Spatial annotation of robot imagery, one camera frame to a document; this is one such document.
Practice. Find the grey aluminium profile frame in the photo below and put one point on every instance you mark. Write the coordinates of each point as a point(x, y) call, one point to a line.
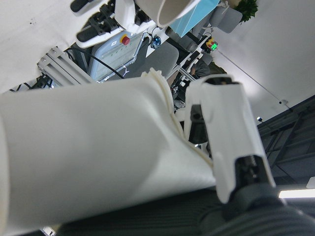
point(61, 66)

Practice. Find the control box with green light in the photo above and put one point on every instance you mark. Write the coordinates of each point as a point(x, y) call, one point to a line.
point(212, 46)

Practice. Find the teach pendant with red button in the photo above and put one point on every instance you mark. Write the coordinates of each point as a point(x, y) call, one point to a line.
point(114, 57)

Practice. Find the ceiling light strip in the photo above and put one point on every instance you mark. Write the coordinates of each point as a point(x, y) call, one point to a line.
point(297, 194)

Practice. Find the light blue box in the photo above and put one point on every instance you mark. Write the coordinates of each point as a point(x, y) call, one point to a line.
point(189, 19)

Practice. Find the narrow beige paper cup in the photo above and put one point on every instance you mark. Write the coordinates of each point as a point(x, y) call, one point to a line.
point(172, 12)

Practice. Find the grey chair back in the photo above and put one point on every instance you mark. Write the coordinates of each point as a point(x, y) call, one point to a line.
point(161, 57)

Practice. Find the green plant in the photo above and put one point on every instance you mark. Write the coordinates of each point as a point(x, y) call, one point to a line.
point(247, 8)

